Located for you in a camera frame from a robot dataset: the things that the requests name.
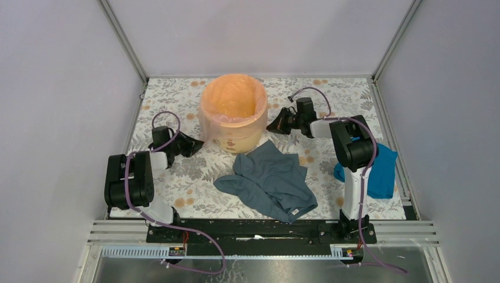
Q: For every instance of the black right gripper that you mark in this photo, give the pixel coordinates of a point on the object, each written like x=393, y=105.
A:
x=277, y=125

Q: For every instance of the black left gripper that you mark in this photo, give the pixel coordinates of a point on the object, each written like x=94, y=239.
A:
x=191, y=145

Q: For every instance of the yellow plastic trash bin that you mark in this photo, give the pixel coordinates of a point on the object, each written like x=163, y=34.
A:
x=236, y=142

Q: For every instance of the pink plastic trash bag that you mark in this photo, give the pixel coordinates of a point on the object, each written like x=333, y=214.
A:
x=232, y=105

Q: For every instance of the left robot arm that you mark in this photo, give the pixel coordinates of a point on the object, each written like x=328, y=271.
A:
x=130, y=182

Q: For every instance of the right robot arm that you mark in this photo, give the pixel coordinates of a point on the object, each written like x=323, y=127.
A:
x=355, y=148

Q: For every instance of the grey-blue crumpled cloth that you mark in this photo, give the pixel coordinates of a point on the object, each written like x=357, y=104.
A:
x=270, y=182

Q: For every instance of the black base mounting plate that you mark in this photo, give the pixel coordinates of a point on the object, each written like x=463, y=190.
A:
x=252, y=237

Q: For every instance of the bright blue cloth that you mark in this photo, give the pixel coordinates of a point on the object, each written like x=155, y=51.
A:
x=382, y=177

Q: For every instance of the white slotted cable duct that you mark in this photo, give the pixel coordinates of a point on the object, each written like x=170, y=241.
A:
x=169, y=252

